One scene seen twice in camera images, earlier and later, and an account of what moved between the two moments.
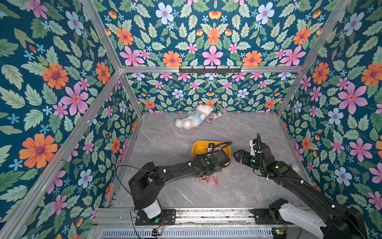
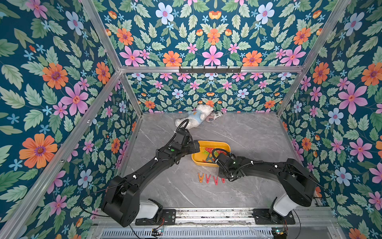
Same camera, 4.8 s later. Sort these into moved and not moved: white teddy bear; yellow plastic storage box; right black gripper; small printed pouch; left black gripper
Moved: left black gripper; right black gripper
Not moved: small printed pouch; white teddy bear; yellow plastic storage box
